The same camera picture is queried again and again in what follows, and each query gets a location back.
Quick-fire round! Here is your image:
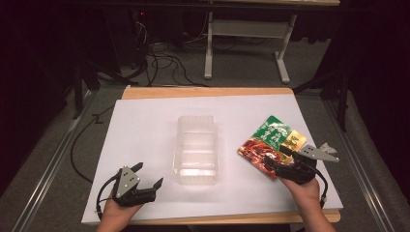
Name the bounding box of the clear plastic container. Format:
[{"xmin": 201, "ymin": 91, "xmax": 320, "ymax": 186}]
[{"xmin": 171, "ymin": 114, "xmax": 220, "ymax": 186}]

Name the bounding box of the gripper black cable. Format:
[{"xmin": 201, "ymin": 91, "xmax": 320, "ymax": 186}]
[
  {"xmin": 95, "ymin": 175, "xmax": 119, "ymax": 220},
  {"xmin": 309, "ymin": 166, "xmax": 330, "ymax": 208}
]

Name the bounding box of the white metal desk frame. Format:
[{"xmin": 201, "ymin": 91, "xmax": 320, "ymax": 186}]
[{"xmin": 203, "ymin": 0, "xmax": 341, "ymax": 85}]

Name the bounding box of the long black floor cable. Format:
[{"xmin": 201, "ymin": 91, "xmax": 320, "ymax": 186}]
[{"xmin": 70, "ymin": 105, "xmax": 116, "ymax": 185}]

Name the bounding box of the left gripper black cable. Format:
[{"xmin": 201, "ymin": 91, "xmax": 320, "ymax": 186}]
[{"xmin": 95, "ymin": 175, "xmax": 119, "ymax": 220}]

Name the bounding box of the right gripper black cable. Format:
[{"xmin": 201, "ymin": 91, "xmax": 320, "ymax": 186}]
[{"xmin": 309, "ymin": 166, "xmax": 330, "ymax": 208}]

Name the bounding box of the person's right hand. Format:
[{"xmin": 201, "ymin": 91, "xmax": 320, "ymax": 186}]
[{"xmin": 278, "ymin": 176, "xmax": 322, "ymax": 211}]

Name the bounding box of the person's left hand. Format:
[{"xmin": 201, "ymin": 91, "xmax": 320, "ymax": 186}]
[{"xmin": 100, "ymin": 192, "xmax": 145, "ymax": 227}]

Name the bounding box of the metal floor rail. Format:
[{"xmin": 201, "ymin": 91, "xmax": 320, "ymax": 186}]
[
  {"xmin": 12, "ymin": 91, "xmax": 99, "ymax": 232},
  {"xmin": 322, "ymin": 99, "xmax": 395, "ymax": 232}
]

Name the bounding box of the white paper sheet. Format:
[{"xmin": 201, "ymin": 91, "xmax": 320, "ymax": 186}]
[{"xmin": 80, "ymin": 94, "xmax": 344, "ymax": 225}]

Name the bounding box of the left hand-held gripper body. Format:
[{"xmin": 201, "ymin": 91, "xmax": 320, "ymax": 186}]
[{"xmin": 112, "ymin": 165, "xmax": 158, "ymax": 208}]

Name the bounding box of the dark computer tower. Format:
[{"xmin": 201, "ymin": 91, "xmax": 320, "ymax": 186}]
[{"xmin": 104, "ymin": 8, "xmax": 148, "ymax": 71}]

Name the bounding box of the black metal stand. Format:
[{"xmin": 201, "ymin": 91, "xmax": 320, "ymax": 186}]
[
  {"xmin": 71, "ymin": 59, "xmax": 102, "ymax": 121},
  {"xmin": 292, "ymin": 62, "xmax": 352, "ymax": 132}
]

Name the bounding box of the bundle of black floor cables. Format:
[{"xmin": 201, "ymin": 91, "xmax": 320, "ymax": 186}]
[{"xmin": 129, "ymin": 18, "xmax": 211, "ymax": 88}]

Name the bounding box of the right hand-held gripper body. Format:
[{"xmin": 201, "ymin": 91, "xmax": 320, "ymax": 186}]
[{"xmin": 275, "ymin": 144, "xmax": 340, "ymax": 186}]

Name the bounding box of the green and red snack packet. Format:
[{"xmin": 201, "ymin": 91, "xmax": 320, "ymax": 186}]
[{"xmin": 237, "ymin": 115, "xmax": 308, "ymax": 181}]

